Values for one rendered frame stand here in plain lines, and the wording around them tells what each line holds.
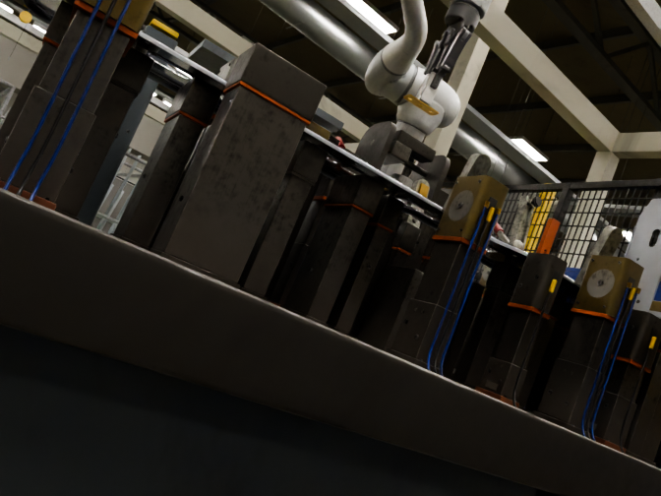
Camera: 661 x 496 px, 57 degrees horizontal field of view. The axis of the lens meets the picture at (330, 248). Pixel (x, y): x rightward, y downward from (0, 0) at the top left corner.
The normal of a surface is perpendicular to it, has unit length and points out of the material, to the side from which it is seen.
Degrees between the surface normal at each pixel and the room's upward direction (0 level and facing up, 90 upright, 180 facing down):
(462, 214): 90
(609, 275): 90
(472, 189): 90
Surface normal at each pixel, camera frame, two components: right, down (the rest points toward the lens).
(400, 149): 0.44, 0.06
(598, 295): -0.81, -0.40
